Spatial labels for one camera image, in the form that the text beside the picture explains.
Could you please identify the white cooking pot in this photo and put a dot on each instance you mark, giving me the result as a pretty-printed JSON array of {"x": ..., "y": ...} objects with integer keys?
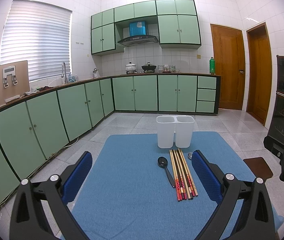
[{"x": 130, "y": 68}]

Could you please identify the green kitchen cabinets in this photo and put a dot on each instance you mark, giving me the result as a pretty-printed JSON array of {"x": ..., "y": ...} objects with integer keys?
[
  {"x": 34, "y": 128},
  {"x": 168, "y": 23}
]

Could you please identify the plain bamboo chopstick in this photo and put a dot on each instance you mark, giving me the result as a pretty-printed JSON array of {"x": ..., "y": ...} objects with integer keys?
[
  {"x": 175, "y": 175},
  {"x": 185, "y": 181}
]

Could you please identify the green lower kitchen cabinets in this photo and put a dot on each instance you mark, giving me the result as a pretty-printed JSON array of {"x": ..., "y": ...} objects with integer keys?
[{"x": 34, "y": 128}]

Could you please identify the red star pattern chopstick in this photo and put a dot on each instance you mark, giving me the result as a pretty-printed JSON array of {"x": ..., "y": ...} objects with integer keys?
[
  {"x": 186, "y": 173},
  {"x": 181, "y": 193}
]

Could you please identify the black range hood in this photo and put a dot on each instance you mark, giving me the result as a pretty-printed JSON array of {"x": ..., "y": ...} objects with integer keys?
[{"x": 138, "y": 34}]

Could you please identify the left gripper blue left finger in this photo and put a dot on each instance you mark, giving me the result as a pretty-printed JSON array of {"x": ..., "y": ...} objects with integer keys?
[{"x": 73, "y": 177}]

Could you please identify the chrome kitchen faucet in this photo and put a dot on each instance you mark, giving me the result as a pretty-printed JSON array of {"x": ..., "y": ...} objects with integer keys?
[{"x": 64, "y": 75}]

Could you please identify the green upper kitchen cabinets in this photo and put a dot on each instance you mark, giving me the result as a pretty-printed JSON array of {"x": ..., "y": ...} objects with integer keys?
[{"x": 168, "y": 23}]

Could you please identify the black spoon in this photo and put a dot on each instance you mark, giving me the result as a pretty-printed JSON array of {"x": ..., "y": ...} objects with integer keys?
[{"x": 162, "y": 162}]

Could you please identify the brown wooden door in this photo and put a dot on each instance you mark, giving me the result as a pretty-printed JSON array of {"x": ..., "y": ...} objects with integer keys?
[
  {"x": 260, "y": 81},
  {"x": 229, "y": 56}
]

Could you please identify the black wok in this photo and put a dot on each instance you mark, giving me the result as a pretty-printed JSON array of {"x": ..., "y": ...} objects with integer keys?
[{"x": 149, "y": 68}]

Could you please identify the brown wooden stool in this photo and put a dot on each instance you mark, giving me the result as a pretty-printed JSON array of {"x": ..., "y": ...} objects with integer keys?
[{"x": 259, "y": 167}]

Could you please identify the green bottle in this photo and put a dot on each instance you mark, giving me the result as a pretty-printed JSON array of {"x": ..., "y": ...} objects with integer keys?
[{"x": 212, "y": 66}]

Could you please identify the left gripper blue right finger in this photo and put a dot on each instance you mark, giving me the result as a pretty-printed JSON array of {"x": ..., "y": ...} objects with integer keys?
[{"x": 210, "y": 176}]

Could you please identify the white double utensil holder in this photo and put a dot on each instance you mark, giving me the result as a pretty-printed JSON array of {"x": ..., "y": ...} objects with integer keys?
[{"x": 174, "y": 129}]

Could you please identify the blue table mat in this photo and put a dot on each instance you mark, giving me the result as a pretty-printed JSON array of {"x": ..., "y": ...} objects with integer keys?
[{"x": 126, "y": 195}]

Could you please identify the white window blinds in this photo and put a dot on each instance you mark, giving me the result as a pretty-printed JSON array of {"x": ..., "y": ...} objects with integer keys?
[{"x": 38, "y": 33}]

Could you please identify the brown board with device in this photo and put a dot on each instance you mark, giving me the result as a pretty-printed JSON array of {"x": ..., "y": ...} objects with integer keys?
[{"x": 14, "y": 81}]

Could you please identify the jars on counter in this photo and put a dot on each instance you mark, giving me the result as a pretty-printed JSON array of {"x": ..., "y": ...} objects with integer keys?
[{"x": 165, "y": 68}]

